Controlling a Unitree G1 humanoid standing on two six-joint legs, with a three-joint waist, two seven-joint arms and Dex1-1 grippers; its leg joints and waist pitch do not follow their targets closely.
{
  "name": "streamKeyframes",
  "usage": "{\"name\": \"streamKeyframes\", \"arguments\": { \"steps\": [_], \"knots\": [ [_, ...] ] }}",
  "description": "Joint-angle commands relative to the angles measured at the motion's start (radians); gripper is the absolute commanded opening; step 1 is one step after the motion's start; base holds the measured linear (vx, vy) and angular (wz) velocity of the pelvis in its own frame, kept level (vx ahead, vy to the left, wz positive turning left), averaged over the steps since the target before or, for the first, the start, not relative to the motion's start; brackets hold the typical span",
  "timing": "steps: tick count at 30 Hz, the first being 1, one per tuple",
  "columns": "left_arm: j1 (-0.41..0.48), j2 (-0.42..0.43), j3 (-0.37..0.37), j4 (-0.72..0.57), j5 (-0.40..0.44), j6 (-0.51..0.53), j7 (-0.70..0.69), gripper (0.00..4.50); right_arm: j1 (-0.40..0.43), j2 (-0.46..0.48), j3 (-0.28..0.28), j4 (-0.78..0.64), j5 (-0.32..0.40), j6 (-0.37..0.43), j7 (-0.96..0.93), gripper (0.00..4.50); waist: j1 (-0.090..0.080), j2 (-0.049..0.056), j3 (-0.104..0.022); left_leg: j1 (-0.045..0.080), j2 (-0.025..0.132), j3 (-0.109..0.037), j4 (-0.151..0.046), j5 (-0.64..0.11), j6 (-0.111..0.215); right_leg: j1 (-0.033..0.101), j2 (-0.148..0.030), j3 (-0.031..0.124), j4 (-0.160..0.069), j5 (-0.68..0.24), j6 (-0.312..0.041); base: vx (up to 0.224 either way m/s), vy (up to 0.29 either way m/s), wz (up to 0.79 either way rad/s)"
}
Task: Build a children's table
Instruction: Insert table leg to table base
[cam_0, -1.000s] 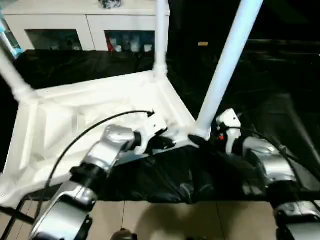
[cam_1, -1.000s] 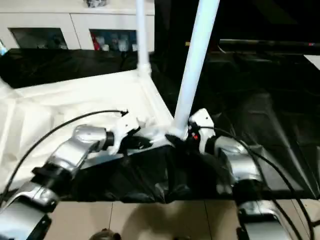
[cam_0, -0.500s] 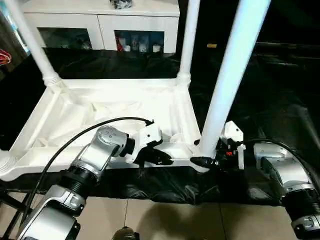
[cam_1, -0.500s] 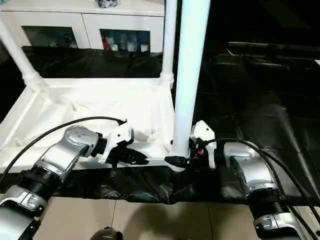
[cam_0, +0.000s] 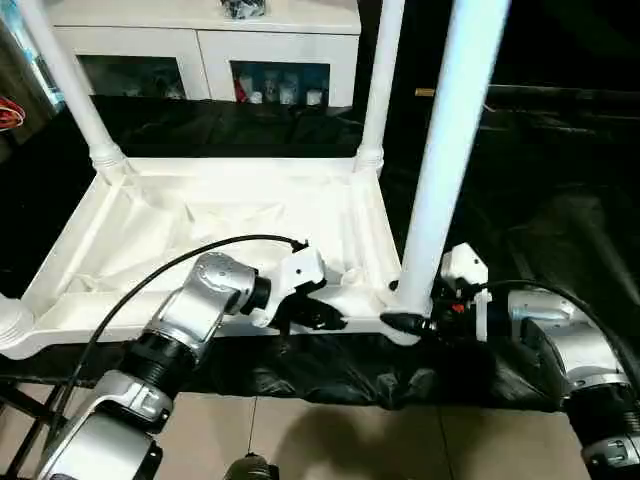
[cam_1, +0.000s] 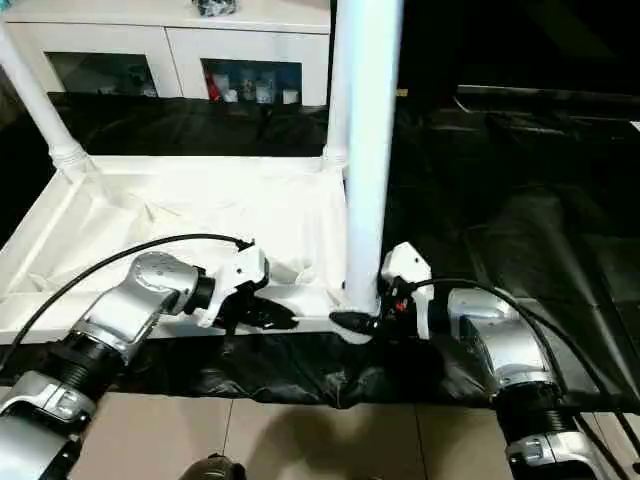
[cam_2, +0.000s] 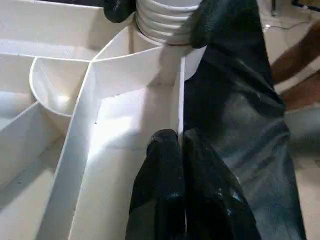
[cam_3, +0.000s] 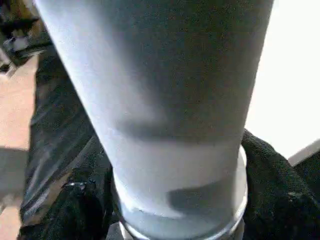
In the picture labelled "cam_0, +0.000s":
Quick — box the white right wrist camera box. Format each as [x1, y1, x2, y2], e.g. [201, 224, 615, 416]
[439, 243, 492, 342]

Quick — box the white cabinet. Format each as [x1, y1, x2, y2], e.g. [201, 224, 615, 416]
[40, 0, 362, 110]

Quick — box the grey robot foot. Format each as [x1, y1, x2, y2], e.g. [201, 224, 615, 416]
[224, 454, 283, 480]

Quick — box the white plastic table leg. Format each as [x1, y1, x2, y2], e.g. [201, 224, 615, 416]
[354, 0, 407, 172]
[14, 0, 132, 182]
[0, 294, 37, 354]
[384, 0, 512, 317]

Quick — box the black folding table frame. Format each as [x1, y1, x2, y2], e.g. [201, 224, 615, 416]
[0, 378, 53, 480]

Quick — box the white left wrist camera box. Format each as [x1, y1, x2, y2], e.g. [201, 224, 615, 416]
[249, 246, 329, 330]

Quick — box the light blue plastic pack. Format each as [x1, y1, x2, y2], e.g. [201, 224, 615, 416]
[0, 0, 49, 87]

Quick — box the red wire bundle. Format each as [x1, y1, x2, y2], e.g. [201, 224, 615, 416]
[0, 95, 27, 132]

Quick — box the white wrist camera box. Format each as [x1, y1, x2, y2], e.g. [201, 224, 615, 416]
[249, 246, 329, 330]
[439, 243, 492, 342]

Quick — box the grey object on cabinet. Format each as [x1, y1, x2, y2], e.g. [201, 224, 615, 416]
[221, 0, 270, 21]

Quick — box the black mat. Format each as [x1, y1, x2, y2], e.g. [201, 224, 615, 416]
[0, 92, 640, 416]

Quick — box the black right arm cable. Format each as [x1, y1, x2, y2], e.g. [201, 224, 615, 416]
[468, 279, 640, 383]

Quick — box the white plastic table top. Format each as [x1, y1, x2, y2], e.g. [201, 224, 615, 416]
[0, 155, 422, 362]

